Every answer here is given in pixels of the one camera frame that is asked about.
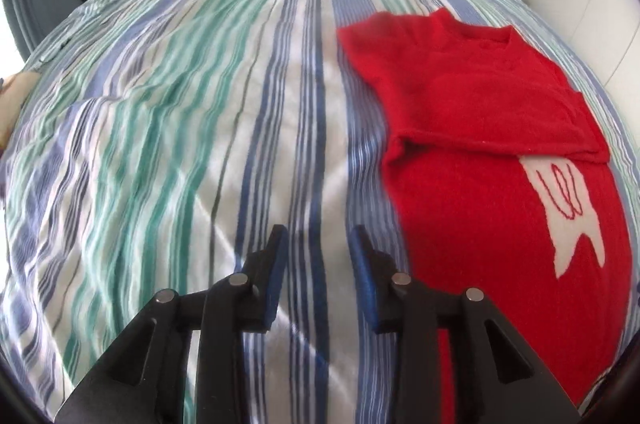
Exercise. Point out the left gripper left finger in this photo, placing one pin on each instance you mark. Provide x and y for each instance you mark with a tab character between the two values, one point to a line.
178	343

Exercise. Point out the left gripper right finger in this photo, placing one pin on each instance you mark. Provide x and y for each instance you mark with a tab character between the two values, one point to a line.
453	351

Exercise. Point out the red knit sweater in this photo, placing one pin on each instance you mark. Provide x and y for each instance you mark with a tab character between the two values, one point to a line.
501	179

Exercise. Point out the striped blue green bedspread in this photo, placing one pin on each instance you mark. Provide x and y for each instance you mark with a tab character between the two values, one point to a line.
165	139

